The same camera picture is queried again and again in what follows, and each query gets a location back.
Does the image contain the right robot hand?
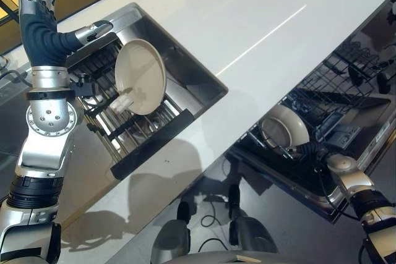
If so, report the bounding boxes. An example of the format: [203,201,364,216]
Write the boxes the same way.
[279,142,329,162]

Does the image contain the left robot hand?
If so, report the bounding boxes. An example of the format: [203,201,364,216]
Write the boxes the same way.
[17,0,113,92]

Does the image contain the cream plate with deep rim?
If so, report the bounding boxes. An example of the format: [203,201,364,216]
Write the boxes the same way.
[259,104,311,151]

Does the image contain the dishwasher with steel door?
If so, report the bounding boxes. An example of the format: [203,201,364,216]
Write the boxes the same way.
[226,48,396,225]

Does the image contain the small white plastic piece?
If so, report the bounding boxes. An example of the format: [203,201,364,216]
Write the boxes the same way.
[110,88,134,113]

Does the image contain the silver right robot leg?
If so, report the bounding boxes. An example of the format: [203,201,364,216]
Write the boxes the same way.
[228,184,279,256]

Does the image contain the silver robot leg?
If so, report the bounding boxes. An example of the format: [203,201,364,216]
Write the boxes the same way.
[228,184,279,256]
[150,201,192,264]

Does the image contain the cream flat plate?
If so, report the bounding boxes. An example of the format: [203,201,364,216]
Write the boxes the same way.
[114,38,168,117]

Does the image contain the silver robot torso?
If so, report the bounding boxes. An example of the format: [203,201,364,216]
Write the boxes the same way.
[171,250,259,264]

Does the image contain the stainless steel sink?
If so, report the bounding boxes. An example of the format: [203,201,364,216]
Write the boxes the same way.
[57,2,229,181]

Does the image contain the metal drying rack, black ends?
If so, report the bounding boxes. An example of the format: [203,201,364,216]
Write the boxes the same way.
[65,33,195,181]

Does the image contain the silver left robot leg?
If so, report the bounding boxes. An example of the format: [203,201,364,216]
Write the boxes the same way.
[150,201,192,264]

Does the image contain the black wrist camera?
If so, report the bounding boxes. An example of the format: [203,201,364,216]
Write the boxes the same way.
[69,73,94,97]

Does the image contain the black wire dishwasher rack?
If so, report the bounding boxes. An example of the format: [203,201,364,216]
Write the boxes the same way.
[247,48,394,166]

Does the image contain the black floor cable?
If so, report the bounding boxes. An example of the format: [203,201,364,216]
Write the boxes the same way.
[197,195,231,254]

